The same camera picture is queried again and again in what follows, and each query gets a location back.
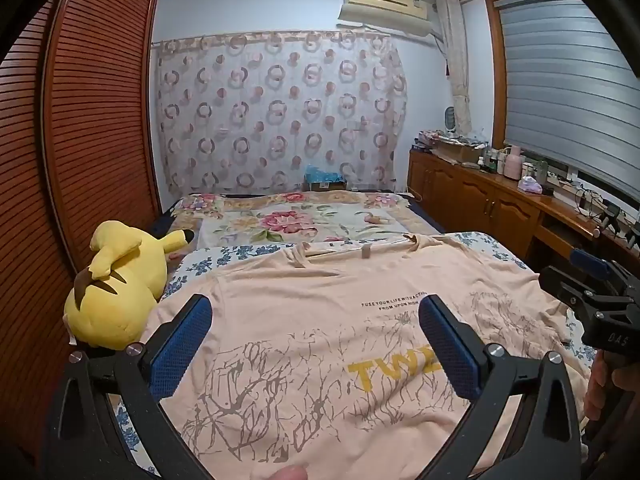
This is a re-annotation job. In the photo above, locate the wooden sideboard cabinet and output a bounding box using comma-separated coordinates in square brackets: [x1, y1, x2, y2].
[407, 147, 640, 271]

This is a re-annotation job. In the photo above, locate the blue plastic bag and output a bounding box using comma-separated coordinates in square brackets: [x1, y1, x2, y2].
[305, 164, 346, 184]

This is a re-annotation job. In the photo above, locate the person's right hand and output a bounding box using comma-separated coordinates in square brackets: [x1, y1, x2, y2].
[584, 347, 615, 422]

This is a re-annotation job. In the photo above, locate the yellow plush toy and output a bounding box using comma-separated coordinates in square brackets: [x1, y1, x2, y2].
[62, 220, 196, 351]

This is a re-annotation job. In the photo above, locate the group of cosmetic bottles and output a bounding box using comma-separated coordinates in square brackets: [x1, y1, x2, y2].
[480, 147, 507, 176]

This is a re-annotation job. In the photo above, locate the wooden louvred wardrobe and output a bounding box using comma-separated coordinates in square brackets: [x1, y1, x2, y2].
[0, 0, 163, 461]

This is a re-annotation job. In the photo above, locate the white air conditioner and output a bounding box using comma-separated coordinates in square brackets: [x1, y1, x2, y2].
[339, 0, 436, 38]

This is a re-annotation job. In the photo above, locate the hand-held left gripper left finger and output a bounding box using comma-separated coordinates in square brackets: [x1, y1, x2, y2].
[42, 294, 216, 480]

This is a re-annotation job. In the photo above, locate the wooden window frame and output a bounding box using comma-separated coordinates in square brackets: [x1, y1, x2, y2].
[482, 0, 576, 151]

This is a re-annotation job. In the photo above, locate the pink bottle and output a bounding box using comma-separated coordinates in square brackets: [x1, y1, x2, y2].
[504, 145, 525, 180]

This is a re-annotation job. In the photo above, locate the ring patterned curtain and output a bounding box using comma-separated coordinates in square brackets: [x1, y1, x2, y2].
[151, 30, 408, 196]

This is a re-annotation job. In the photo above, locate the blue floral bedsheet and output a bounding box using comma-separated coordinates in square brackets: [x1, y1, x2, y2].
[107, 231, 581, 476]

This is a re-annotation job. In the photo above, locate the beige window curtain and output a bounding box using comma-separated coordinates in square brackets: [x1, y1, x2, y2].
[435, 0, 473, 133]

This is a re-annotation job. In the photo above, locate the peach printed t-shirt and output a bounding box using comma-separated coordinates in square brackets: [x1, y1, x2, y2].
[142, 234, 593, 480]

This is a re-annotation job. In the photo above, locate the floral blanket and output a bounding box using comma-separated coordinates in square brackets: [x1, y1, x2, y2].
[165, 191, 441, 251]

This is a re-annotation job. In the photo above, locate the grey window blind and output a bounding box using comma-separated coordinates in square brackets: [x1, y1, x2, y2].
[497, 0, 640, 206]

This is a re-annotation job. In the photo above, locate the flat open cardboard box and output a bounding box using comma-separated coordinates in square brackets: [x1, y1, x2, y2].
[431, 137, 487, 164]

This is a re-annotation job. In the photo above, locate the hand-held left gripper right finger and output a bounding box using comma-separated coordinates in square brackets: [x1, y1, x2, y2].
[419, 294, 583, 480]

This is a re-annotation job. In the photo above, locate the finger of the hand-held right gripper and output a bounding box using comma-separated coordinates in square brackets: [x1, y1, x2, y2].
[539, 266, 626, 318]
[570, 248, 640, 306]

